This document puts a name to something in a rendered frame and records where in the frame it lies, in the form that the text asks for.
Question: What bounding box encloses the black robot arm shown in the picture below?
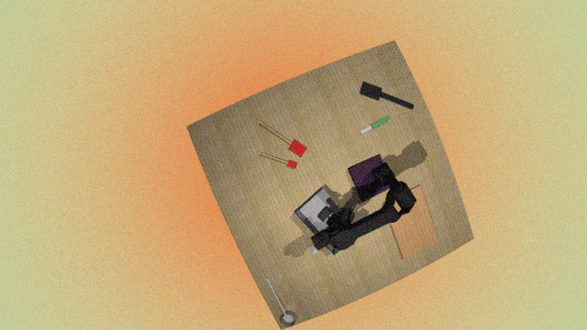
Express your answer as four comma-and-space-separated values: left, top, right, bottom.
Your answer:
310, 162, 416, 250

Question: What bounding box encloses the grey rectangular tin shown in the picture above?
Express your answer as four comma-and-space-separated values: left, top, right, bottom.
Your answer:
294, 188, 340, 256

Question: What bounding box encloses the wooden board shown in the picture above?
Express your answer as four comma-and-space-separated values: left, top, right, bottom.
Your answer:
390, 185, 438, 259

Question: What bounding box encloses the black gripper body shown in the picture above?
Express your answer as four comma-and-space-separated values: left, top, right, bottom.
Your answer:
318, 206, 341, 226

